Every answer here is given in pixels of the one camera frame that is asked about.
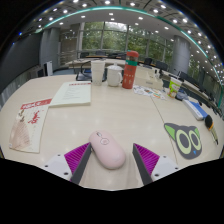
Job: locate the cream printed booklet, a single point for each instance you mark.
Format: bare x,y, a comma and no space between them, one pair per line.
71,94

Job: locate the cat-face mouse pad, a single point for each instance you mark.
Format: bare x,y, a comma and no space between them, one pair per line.
185,140

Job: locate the red drink bottle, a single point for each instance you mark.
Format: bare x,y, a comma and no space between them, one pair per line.
130,71

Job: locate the pink computer mouse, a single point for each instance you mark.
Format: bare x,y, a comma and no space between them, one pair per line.
106,150

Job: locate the green printed paper cup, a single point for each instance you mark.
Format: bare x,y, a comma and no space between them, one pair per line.
174,88

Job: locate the colourful sticker sheet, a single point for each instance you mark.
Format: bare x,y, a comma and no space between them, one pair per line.
148,91

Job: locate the dark desk conference unit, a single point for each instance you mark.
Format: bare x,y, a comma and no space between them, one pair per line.
181,95
83,76

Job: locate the ceiling lights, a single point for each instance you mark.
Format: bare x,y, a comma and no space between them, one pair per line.
107,2

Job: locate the red and white leaflet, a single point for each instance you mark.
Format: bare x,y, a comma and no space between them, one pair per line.
28,125

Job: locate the black handheld microphone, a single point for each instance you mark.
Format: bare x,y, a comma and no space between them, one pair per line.
210,124

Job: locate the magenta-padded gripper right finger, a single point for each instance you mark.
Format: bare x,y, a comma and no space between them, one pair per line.
147,157

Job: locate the blue and white book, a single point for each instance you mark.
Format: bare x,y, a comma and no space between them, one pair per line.
195,109

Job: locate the beige cardboard box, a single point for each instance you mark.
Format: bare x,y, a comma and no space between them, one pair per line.
146,79

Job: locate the dark office chairs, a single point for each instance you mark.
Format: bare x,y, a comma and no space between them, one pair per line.
162,65

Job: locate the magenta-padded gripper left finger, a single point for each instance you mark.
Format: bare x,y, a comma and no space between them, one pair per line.
76,156

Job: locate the white lidded mug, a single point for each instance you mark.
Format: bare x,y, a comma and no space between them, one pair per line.
114,76

